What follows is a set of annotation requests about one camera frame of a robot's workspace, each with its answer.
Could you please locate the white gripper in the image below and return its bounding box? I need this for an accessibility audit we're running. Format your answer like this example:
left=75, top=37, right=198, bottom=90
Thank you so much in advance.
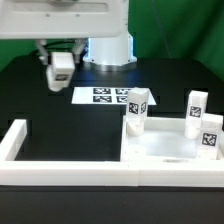
left=0, top=0, right=128, bottom=65

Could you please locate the white square table top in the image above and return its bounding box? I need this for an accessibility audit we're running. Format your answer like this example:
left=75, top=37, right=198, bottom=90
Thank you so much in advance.
left=120, top=117, right=224, bottom=163

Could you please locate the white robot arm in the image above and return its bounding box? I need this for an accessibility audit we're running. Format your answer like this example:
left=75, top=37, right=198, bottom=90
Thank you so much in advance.
left=0, top=0, right=136, bottom=71

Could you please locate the white U-shaped fence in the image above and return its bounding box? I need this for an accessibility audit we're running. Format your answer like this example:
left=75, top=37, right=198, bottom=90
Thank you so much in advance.
left=0, top=119, right=224, bottom=187

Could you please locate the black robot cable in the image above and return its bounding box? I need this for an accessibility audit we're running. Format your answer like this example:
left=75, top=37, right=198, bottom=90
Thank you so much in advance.
left=29, top=39, right=84, bottom=57

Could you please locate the white marker base plate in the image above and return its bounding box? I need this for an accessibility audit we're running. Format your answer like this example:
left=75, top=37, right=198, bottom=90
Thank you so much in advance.
left=71, top=86, right=158, bottom=106

